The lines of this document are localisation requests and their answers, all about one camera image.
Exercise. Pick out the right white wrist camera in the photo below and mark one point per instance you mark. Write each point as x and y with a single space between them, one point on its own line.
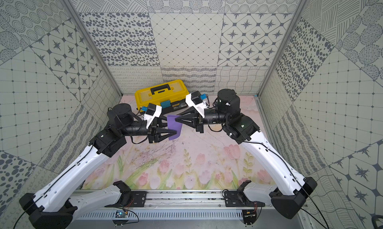
198 101

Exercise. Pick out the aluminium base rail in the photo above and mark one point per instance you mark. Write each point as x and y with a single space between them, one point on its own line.
177 205

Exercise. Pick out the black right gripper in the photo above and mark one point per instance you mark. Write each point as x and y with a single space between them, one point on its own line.
196 119

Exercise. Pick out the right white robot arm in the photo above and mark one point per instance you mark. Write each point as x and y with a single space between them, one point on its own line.
292 189

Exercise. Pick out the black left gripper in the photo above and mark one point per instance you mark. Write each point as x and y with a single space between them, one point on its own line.
152 131

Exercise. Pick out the yellow and black toolbox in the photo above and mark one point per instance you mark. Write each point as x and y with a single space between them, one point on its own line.
170 96

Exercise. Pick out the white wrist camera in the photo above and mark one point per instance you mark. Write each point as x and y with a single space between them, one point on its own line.
152 111
198 101

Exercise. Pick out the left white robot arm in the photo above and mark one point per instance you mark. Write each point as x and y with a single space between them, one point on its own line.
53 207

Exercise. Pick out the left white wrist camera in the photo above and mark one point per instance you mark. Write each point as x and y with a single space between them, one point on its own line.
152 111

